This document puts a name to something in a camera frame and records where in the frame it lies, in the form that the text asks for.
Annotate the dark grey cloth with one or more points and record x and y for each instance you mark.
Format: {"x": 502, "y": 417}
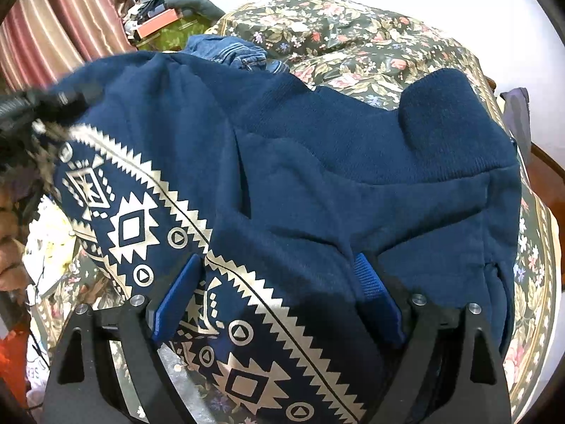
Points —
{"x": 516, "y": 106}

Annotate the orange red box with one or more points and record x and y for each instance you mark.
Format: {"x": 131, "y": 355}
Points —
{"x": 156, "y": 24}

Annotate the green patterned cloth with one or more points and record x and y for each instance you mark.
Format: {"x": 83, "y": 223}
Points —
{"x": 181, "y": 35}

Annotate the red cloth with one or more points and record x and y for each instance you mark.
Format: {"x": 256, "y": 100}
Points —
{"x": 13, "y": 357}

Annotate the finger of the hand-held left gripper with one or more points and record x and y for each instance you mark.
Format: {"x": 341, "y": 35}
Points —
{"x": 66, "y": 99}

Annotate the navy patterned hoodie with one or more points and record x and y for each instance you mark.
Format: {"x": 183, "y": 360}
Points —
{"x": 309, "y": 185}

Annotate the white printed cloth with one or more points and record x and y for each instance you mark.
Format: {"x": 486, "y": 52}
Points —
{"x": 42, "y": 362}

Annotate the grey plush cushion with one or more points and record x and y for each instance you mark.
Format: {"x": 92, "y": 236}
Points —
{"x": 194, "y": 2}

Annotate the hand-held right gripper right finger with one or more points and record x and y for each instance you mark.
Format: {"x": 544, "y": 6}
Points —
{"x": 375, "y": 291}

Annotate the floral bedspread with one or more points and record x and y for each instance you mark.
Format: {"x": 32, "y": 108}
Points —
{"x": 344, "y": 39}

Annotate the wooden bed frame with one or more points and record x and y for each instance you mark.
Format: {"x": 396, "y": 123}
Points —
{"x": 547, "y": 163}

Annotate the striped curtain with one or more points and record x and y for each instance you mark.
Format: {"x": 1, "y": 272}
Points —
{"x": 62, "y": 22}

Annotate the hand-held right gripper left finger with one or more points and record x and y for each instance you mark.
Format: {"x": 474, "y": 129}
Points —
{"x": 176, "y": 300}

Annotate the person's left hand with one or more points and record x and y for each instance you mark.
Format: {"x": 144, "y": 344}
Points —
{"x": 9, "y": 251}

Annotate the blue denim jeans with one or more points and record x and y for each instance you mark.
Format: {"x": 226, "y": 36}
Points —
{"x": 234, "y": 53}

